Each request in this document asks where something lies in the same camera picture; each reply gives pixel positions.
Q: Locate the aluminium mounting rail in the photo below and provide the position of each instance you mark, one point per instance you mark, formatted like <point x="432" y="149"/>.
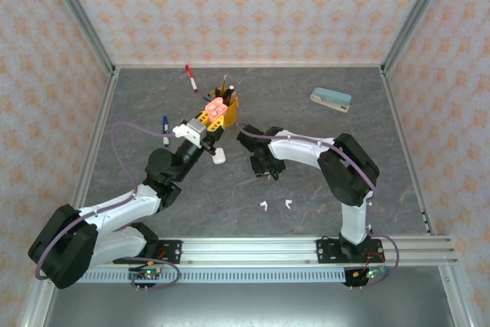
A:
<point x="249" y="252"/>

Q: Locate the blue whiteboard marker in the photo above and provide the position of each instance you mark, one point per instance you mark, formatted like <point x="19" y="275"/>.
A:
<point x="165" y="128"/>

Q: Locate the aluminium table edge rail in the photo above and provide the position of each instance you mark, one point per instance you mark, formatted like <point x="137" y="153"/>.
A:
<point x="406" y="151"/>
<point x="249" y="65"/>
<point x="94" y="143"/>

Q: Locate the pink eraser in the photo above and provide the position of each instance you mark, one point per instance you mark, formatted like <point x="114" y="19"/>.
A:
<point x="215" y="108"/>

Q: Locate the black marker white cap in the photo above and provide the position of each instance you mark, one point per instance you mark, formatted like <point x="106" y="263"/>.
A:
<point x="231" y="91"/>

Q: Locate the aluminium frame post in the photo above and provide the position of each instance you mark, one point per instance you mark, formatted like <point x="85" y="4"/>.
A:
<point x="416" y="17"/>
<point x="80" y="17"/>

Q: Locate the small circuit board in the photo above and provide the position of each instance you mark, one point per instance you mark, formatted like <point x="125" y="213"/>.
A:
<point x="147" y="274"/>
<point x="369" y="274"/>

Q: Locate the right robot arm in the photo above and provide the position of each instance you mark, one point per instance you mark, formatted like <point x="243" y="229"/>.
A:
<point x="294" y="152"/>

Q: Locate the yellow and black pencil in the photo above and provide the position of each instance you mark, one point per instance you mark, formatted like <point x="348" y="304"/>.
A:
<point x="224" y="82"/>

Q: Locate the grey metal panel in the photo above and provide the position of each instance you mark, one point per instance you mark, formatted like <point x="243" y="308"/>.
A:
<point x="249" y="306"/>

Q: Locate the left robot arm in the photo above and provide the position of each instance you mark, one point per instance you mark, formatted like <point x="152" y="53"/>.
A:
<point x="122" y="212"/>

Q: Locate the yellow metal pen cup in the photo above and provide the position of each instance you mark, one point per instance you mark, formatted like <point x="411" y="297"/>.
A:
<point x="231" y="116"/>

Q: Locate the red whiteboard marker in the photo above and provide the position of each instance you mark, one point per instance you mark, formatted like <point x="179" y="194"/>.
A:
<point x="190" y="78"/>

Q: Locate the teal and white stapler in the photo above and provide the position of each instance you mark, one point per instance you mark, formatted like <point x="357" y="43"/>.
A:
<point x="329" y="98"/>

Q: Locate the white earbuds charging case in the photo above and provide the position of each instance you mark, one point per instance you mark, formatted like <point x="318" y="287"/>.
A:
<point x="219" y="156"/>

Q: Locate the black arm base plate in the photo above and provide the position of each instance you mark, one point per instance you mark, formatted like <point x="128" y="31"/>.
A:
<point x="325" y="250"/>
<point x="172" y="250"/>

